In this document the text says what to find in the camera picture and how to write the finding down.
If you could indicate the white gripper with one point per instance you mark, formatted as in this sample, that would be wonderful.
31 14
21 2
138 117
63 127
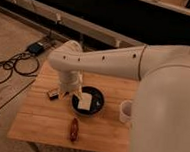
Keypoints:
71 81

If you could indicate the red pepper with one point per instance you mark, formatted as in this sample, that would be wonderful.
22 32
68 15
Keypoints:
74 130

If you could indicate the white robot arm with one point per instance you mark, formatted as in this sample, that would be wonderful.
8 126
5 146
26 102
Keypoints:
160 121

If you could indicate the white napkin in bowl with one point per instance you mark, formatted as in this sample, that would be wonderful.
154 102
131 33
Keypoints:
85 102

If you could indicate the black round bowl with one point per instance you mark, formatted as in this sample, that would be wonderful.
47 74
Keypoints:
96 101

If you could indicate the wooden table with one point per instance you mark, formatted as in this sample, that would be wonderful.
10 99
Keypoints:
43 121

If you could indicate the white cup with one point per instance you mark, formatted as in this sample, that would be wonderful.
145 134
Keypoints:
125 111

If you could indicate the black power adapter box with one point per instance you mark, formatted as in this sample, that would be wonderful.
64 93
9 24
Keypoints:
36 48

